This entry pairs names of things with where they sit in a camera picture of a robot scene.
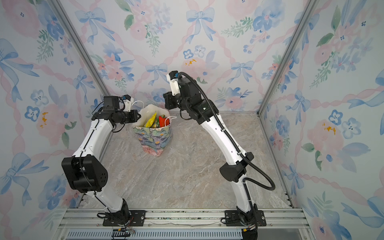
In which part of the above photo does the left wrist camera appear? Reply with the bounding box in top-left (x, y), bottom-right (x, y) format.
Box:
top-left (103, 95), bottom-right (134, 112)

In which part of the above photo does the left corner aluminium post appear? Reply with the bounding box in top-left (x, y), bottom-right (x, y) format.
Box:
top-left (48, 0), bottom-right (110, 96)

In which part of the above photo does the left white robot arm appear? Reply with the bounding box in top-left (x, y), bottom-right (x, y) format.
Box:
top-left (62, 110), bottom-right (141, 226)

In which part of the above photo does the yellow snack packet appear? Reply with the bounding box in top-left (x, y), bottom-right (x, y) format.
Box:
top-left (144, 112), bottom-right (157, 128)

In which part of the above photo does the floral paper gift bag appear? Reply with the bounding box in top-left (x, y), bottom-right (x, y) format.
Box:
top-left (133, 104), bottom-right (177, 157)

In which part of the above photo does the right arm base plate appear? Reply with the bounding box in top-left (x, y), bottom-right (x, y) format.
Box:
top-left (221, 210), bottom-right (267, 227)

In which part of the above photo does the front aluminium base frame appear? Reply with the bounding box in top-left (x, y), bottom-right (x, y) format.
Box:
top-left (53, 208), bottom-right (315, 240)

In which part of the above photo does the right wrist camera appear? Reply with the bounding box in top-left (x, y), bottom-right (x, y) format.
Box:
top-left (166, 71), bottom-right (200, 98)

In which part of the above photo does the right corner aluminium post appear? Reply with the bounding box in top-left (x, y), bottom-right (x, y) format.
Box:
top-left (257, 0), bottom-right (318, 117)

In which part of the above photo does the green Fox's candy bag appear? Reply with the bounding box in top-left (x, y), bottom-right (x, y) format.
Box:
top-left (151, 117), bottom-right (160, 128)

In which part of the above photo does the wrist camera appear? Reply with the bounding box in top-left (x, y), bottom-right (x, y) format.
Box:
top-left (103, 95), bottom-right (134, 112)
top-left (166, 71), bottom-right (200, 98)

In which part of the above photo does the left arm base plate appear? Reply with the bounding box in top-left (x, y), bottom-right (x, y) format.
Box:
top-left (98, 210), bottom-right (147, 227)

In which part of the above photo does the black corrugated cable conduit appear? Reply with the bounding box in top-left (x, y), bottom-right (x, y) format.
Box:
top-left (176, 71), bottom-right (276, 229)

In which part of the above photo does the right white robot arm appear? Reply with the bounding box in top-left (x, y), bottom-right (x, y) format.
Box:
top-left (163, 92), bottom-right (257, 226)

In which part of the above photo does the small red snack packet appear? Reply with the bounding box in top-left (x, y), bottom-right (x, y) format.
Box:
top-left (159, 115), bottom-right (171, 128)

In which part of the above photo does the corner aluminium post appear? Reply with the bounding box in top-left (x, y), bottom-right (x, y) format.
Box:
top-left (257, 0), bottom-right (318, 117)
top-left (48, 0), bottom-right (110, 96)

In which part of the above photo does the back aluminium floor rail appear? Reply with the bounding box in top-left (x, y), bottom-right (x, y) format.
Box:
top-left (169, 110), bottom-right (258, 115)

